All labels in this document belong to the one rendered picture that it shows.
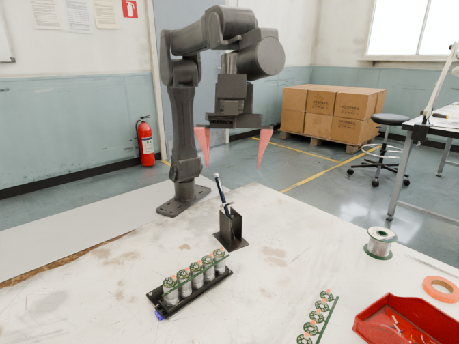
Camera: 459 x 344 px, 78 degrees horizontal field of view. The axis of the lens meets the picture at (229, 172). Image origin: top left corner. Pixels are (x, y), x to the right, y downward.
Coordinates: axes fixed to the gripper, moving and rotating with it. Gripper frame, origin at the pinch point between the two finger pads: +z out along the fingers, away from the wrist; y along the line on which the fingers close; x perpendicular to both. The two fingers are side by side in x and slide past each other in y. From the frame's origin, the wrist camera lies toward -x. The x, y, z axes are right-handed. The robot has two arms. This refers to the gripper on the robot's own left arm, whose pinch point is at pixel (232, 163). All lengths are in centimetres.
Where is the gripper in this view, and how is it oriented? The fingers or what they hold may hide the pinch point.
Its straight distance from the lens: 53.7
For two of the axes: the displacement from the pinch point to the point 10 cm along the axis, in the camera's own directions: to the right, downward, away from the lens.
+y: 10.0, 0.4, -0.6
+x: 0.7, -1.1, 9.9
